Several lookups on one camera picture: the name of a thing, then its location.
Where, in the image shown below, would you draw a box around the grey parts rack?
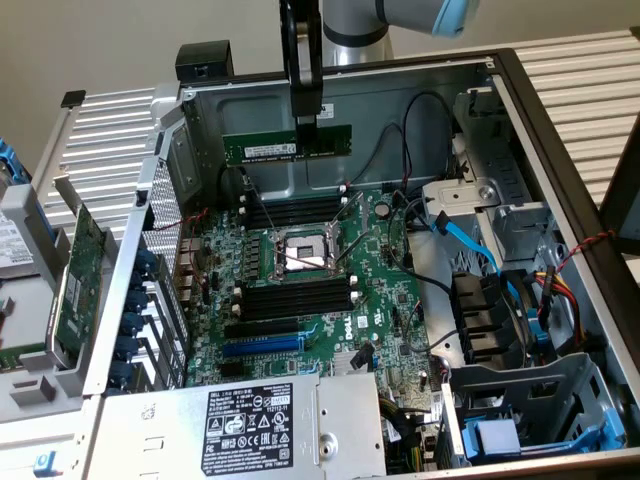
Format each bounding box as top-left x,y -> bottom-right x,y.
0,182 -> 124,426

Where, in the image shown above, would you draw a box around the thin black wire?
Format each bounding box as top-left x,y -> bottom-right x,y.
349,122 -> 414,194

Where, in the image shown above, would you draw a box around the long red black twisted wire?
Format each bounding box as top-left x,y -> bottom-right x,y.
553,228 -> 617,274

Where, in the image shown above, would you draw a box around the silver chipset heatsink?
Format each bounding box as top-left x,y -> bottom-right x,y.
329,349 -> 376,377

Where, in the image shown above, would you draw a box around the yellow red black wire bundle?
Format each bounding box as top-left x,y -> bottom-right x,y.
530,267 -> 589,349

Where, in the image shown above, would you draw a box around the metal CPU socket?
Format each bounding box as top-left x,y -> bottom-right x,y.
269,219 -> 351,286

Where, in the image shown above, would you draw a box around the black box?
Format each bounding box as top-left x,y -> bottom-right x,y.
174,41 -> 236,84

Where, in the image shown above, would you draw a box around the blue plastic latch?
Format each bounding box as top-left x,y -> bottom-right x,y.
524,307 -> 554,356

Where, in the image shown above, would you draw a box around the grey metal drive cage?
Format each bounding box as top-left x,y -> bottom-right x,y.
419,87 -> 566,266

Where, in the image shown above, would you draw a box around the metal rear port stack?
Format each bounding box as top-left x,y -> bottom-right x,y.
172,234 -> 209,306

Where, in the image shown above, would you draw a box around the black curved wire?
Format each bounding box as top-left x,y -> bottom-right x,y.
399,299 -> 459,351

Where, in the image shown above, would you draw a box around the silver hard disk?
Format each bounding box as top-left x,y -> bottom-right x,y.
0,207 -> 39,279

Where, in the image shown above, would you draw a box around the black frame object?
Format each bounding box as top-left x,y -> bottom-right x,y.
598,112 -> 640,259

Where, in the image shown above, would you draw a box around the blue expansion slot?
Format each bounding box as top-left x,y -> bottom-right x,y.
222,335 -> 306,359

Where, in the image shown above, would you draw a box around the green graphics card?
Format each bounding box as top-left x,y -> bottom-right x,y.
44,172 -> 121,369

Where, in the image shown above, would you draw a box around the short red black wire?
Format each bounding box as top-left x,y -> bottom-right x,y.
149,208 -> 210,232

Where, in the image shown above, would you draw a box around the black fan shroud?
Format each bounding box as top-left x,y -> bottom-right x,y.
449,269 -> 531,366

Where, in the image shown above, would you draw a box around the grey metal disk bay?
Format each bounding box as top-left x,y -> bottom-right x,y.
434,352 -> 629,469

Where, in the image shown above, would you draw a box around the black looped wire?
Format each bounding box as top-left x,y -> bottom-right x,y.
402,89 -> 456,196

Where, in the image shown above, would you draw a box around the open grey PC case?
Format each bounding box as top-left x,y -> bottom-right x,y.
82,47 -> 640,480

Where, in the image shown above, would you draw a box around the blue plastic disk carrier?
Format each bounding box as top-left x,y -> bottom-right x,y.
462,407 -> 629,464

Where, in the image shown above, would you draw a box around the long black expansion slot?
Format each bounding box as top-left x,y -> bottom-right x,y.
223,317 -> 301,340

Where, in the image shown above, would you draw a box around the power supply wire bundle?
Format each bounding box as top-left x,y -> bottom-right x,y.
377,394 -> 439,476

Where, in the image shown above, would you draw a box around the blue disk frame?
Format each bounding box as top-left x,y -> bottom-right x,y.
0,137 -> 34,189

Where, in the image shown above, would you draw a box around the black wire loop with plug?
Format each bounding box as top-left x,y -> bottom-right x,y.
215,165 -> 251,204

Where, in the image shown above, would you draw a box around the metal socket cover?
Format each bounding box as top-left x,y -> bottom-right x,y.
324,191 -> 370,239

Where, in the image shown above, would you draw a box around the green Dell motherboard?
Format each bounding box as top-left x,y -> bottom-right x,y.
182,187 -> 444,396

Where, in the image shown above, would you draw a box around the black angled wire plug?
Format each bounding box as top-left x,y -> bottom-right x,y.
349,342 -> 376,372

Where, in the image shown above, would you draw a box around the green circuit board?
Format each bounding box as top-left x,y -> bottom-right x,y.
0,342 -> 47,374

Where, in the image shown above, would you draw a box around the blue push button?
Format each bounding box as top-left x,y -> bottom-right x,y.
32,449 -> 57,477

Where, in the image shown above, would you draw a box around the silver power supply unit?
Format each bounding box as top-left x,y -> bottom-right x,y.
87,372 -> 389,480

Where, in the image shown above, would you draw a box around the blue flat data wire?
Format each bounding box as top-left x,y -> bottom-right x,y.
433,209 -> 539,331

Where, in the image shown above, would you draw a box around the thick black wire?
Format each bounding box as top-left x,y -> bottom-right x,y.
385,188 -> 454,296

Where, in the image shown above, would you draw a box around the green RAM stick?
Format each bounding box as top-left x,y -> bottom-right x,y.
222,124 -> 354,166

